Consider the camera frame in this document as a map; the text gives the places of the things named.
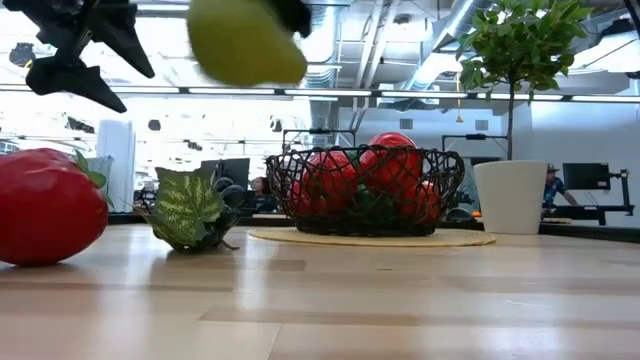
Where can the long ceiling light bar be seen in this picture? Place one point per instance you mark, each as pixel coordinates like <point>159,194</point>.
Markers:
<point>350,93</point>

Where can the round woven straw mat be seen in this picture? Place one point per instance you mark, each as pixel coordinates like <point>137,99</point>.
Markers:
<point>465,239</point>

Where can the person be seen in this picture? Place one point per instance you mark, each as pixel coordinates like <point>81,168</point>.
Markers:
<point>554,190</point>
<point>260,186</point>

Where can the silver ribbed ventilation duct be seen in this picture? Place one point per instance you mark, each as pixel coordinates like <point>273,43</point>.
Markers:
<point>320,115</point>

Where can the black computer monitor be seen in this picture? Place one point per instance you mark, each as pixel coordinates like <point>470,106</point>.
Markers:
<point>235,172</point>

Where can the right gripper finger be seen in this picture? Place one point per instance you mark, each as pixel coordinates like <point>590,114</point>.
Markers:
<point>297,15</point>

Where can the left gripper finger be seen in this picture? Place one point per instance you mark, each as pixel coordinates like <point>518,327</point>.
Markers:
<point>122,35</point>
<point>65,77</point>

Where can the green pear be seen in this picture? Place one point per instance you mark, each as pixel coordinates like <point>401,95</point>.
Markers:
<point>240,45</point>

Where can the green plant in white pot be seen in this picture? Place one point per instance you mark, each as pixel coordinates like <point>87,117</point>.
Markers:
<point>510,200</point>

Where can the large smooth silver duct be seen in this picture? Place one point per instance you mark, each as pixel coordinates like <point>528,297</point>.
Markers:
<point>440,55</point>

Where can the green lime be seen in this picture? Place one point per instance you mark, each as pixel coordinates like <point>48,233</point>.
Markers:
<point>372,205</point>

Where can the black monitor on arm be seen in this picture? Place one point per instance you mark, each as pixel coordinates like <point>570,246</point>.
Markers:
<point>585,176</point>

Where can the black grapes with leaf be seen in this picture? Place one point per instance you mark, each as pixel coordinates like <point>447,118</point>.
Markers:
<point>187,205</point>

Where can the yellow hanging pendant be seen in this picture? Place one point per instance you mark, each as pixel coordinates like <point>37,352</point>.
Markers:
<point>458,119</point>

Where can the black round ceiling lamp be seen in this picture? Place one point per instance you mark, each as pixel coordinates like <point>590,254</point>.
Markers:
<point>20,50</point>

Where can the black metal rack frame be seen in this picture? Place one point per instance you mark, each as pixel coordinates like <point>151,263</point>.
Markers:
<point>475,136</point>

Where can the red apple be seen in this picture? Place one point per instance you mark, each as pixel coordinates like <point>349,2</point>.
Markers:
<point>390,160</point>
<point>330,180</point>
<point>425,200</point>

